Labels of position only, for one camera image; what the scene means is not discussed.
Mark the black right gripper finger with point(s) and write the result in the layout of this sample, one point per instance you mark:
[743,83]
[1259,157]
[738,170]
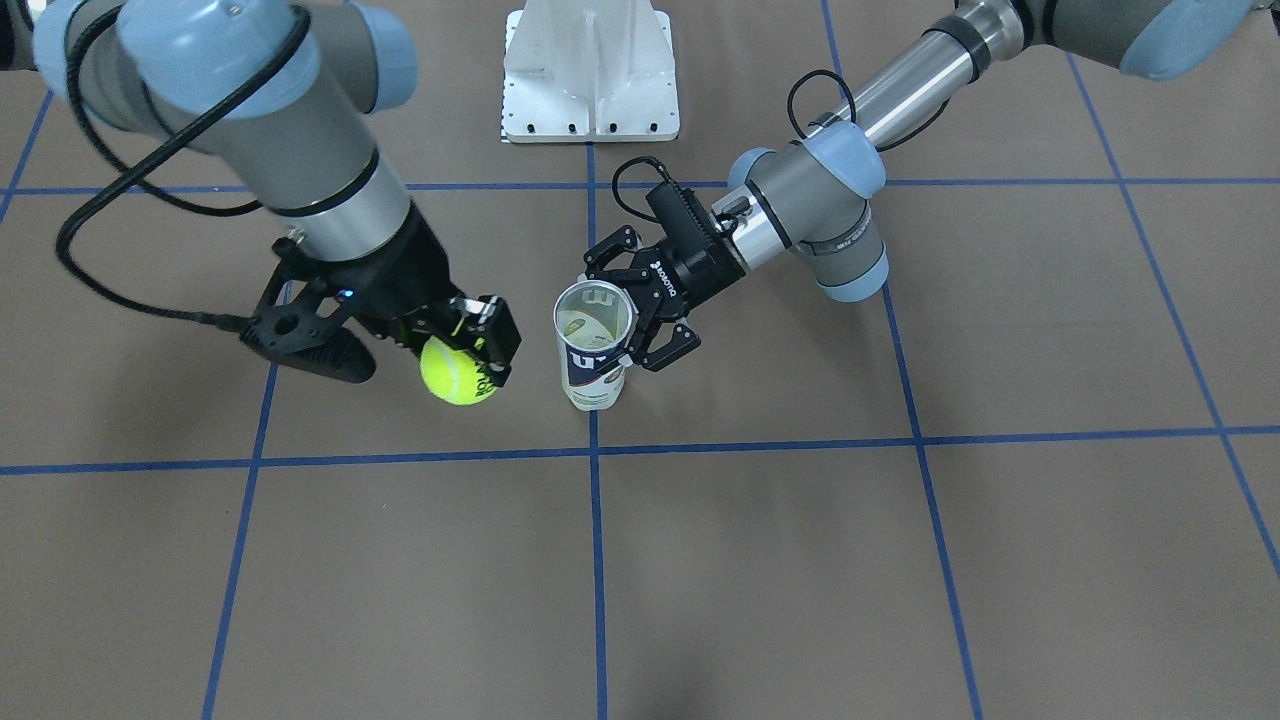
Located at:
[485,330]
[447,326]

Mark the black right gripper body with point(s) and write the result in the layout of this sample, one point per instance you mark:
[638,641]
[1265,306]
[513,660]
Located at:
[408,282]

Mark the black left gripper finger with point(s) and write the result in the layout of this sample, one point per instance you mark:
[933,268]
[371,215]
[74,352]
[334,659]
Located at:
[621,260]
[642,349]

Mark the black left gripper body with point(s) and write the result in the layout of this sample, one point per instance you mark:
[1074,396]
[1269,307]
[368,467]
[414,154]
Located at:
[694,274]

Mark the yellow tennis ball with logo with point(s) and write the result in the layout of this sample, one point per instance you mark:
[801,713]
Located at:
[453,376]

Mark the clear tennis ball can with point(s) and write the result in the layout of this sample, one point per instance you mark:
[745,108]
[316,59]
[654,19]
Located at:
[593,320]

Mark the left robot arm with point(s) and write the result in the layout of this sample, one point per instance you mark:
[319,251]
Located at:
[812,197]

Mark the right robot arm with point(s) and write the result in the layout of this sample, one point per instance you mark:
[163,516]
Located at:
[225,107]

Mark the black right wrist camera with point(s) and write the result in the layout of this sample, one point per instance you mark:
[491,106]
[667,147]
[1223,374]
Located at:
[288,329]

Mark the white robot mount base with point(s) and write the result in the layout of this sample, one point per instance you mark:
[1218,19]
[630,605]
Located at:
[589,72]

